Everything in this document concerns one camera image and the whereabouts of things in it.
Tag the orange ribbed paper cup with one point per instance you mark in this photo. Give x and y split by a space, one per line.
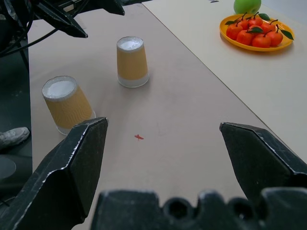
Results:
68 110
132 67

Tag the green apple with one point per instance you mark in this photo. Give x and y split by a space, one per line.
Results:
245 6

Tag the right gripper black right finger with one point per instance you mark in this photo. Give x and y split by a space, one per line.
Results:
259 158

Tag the small red table mark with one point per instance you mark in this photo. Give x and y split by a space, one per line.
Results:
139 137

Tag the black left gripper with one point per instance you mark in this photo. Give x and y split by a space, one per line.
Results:
14 9

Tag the orange round plate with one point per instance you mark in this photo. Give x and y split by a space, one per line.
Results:
227 36

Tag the small orange tangerine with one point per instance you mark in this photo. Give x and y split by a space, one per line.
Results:
276 38
233 31
244 24
261 41
244 38
268 26
260 32
256 21

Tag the grey round floor base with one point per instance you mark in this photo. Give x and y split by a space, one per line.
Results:
6 167

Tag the grey white sneaker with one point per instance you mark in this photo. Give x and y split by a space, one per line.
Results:
12 137

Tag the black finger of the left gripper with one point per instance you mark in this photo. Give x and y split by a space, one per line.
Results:
110 6

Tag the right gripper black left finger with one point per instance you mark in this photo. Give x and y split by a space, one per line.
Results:
60 182

